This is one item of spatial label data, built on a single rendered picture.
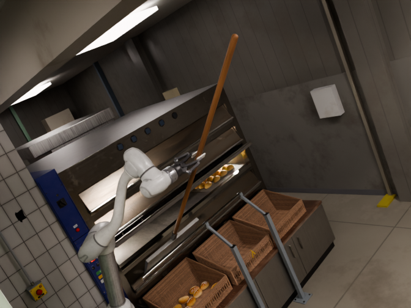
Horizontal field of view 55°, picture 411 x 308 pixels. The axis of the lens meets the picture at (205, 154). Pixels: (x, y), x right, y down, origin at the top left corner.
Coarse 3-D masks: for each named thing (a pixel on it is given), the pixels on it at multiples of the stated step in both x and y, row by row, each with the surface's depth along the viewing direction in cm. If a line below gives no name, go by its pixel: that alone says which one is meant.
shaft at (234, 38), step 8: (232, 40) 167; (232, 48) 170; (224, 64) 177; (224, 72) 179; (224, 80) 184; (216, 88) 188; (216, 96) 190; (216, 104) 195; (208, 120) 203; (208, 128) 207; (200, 144) 217; (200, 152) 222; (192, 176) 238; (192, 184) 246; (184, 200) 259; (184, 208) 266; (176, 224) 282; (176, 232) 290
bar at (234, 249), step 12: (240, 192) 362; (228, 204) 352; (252, 204) 357; (216, 216) 342; (264, 216) 352; (276, 240) 356; (156, 264) 301; (240, 264) 325; (288, 264) 362; (144, 276) 293; (252, 288) 331; (300, 288) 371; (300, 300) 372
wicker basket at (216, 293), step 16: (176, 272) 352; (192, 272) 361; (208, 272) 347; (160, 288) 340; (176, 288) 347; (208, 288) 348; (224, 288) 328; (160, 304) 335; (176, 304) 343; (208, 304) 315
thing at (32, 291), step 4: (36, 284) 274; (40, 284) 274; (28, 288) 273; (32, 288) 271; (36, 288) 272; (40, 288) 274; (44, 288) 276; (28, 292) 272; (32, 292) 271; (44, 292) 275; (32, 296) 271; (36, 296) 272; (40, 296) 274; (36, 300) 272
